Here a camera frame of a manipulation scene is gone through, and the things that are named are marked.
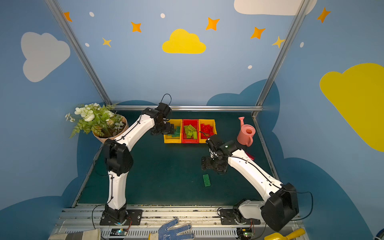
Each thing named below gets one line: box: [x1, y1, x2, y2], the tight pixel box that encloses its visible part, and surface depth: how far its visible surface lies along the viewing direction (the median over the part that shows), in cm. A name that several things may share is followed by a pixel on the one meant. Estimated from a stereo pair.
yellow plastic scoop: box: [264, 228, 306, 240], surface depth 70 cm
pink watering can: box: [237, 116, 256, 147], surface depth 99 cm
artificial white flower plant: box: [65, 102, 124, 139], surface depth 82 cm
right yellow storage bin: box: [198, 119, 218, 144], surface depth 109 cm
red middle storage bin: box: [182, 119, 199, 144], surface depth 106 cm
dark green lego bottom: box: [203, 174, 211, 187], surface depth 88 cm
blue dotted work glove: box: [158, 218, 195, 240], surface depth 72 cm
